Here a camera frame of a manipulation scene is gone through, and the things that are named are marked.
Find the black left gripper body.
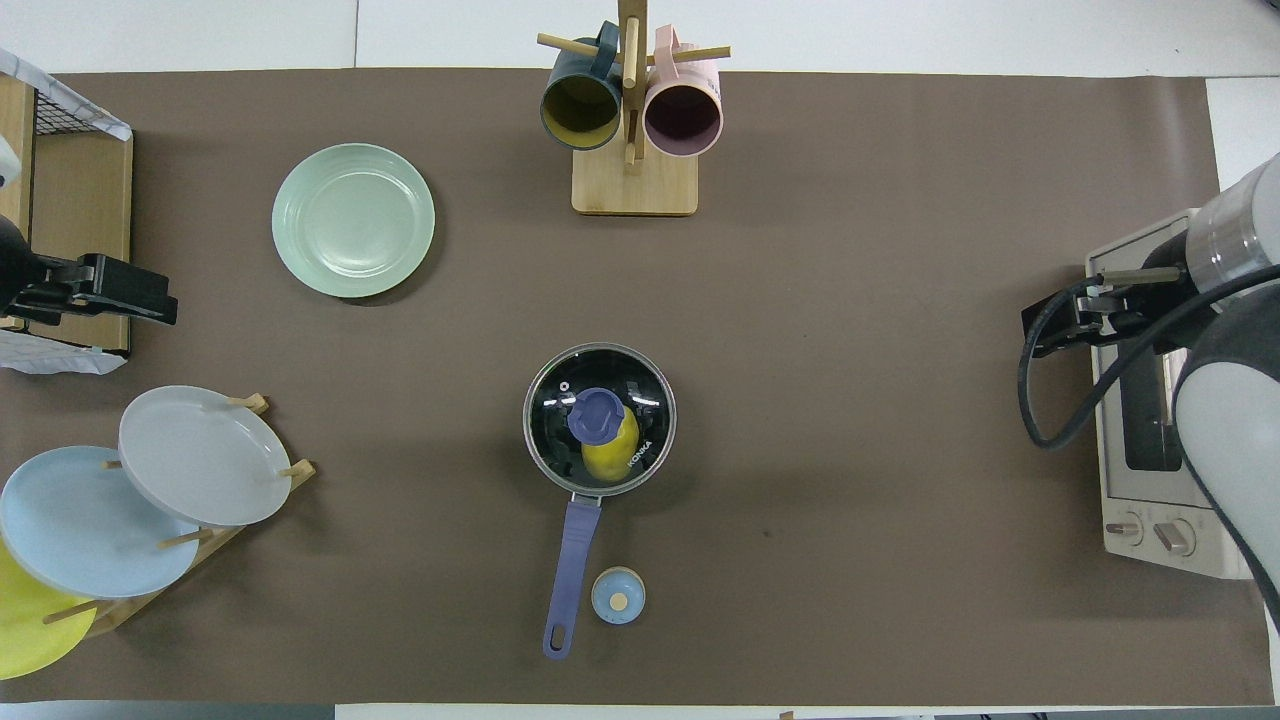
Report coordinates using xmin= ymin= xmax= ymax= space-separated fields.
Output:
xmin=12 ymin=258 xmax=91 ymax=323

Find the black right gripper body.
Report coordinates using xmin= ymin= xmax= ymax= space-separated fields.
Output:
xmin=1085 ymin=266 xmax=1196 ymax=346

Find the yellow lemon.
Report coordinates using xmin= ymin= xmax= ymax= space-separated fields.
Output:
xmin=582 ymin=405 xmax=641 ymax=484

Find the glass lid purple knob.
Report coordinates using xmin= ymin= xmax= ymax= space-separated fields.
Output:
xmin=522 ymin=342 xmax=678 ymax=498

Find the grey plate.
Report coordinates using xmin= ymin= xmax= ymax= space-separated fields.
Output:
xmin=118 ymin=386 xmax=293 ymax=528

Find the pale green plate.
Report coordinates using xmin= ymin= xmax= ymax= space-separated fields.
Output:
xmin=271 ymin=143 xmax=436 ymax=300

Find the light blue plate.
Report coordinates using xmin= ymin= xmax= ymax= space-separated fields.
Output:
xmin=0 ymin=446 xmax=201 ymax=600

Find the wooden plate rack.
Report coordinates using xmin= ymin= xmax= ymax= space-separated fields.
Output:
xmin=42 ymin=393 xmax=317 ymax=638

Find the yellow plate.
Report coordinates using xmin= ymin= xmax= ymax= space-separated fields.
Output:
xmin=0 ymin=540 xmax=98 ymax=681

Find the white patterned cloth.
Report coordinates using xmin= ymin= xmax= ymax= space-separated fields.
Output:
xmin=0 ymin=328 xmax=128 ymax=377
xmin=0 ymin=48 xmax=133 ymax=141

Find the wooden shelf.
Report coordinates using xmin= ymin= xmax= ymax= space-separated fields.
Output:
xmin=0 ymin=75 xmax=133 ymax=356

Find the beige toaster oven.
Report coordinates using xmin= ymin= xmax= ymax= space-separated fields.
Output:
xmin=1085 ymin=207 xmax=1256 ymax=581

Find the brown table mat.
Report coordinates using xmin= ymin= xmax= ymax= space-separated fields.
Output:
xmin=0 ymin=68 xmax=1276 ymax=706

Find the pink mug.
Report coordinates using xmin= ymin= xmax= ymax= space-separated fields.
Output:
xmin=643 ymin=25 xmax=723 ymax=159

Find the wooden mug tree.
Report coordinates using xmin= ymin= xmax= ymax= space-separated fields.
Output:
xmin=537 ymin=0 xmax=731 ymax=217

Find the dark blue mug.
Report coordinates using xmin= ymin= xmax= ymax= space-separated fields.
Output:
xmin=540 ymin=22 xmax=623 ymax=152

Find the black wire basket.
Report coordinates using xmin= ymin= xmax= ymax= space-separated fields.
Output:
xmin=30 ymin=80 xmax=126 ymax=141

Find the black pot purple handle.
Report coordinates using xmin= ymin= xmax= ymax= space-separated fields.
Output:
xmin=522 ymin=342 xmax=678 ymax=661

